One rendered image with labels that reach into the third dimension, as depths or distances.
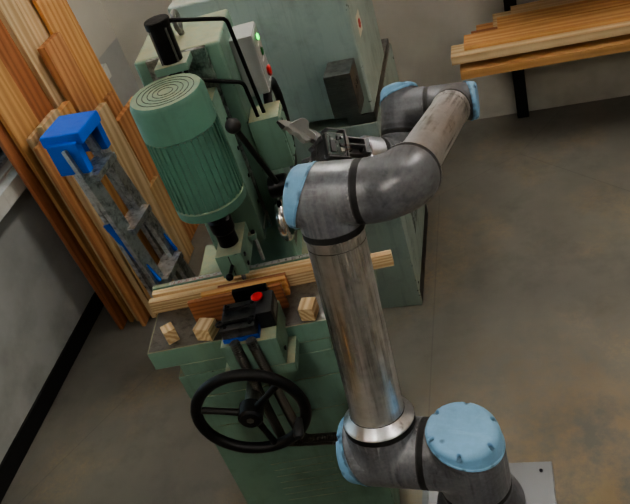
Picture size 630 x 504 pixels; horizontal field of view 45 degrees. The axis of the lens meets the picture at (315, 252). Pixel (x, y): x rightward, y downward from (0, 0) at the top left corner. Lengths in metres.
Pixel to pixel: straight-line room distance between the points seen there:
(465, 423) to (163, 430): 1.76
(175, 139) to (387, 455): 0.80
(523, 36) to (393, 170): 2.42
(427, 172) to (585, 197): 2.35
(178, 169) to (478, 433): 0.86
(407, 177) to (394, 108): 0.56
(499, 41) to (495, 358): 1.48
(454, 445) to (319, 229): 0.52
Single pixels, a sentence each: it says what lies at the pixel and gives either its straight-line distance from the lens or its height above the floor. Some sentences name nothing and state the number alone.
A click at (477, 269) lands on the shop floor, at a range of 3.31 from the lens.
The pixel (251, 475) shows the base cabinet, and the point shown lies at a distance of 2.36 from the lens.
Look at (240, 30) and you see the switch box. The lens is 2.03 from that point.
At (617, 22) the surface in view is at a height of 0.61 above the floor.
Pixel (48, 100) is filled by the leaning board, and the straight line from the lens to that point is 3.56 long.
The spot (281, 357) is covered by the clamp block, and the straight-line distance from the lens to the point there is 1.85.
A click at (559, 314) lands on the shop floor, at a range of 3.07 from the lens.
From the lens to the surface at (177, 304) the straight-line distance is 2.10.
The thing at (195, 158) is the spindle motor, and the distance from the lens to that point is 1.74.
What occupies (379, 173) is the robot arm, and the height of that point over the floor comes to 1.46.
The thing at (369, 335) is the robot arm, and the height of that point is 1.15.
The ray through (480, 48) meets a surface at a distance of 3.67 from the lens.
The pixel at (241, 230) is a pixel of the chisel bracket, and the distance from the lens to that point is 1.99.
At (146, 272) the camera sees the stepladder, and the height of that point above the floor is 0.57.
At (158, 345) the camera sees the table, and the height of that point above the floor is 0.90.
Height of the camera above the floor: 2.14
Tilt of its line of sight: 36 degrees down
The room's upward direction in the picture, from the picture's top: 19 degrees counter-clockwise
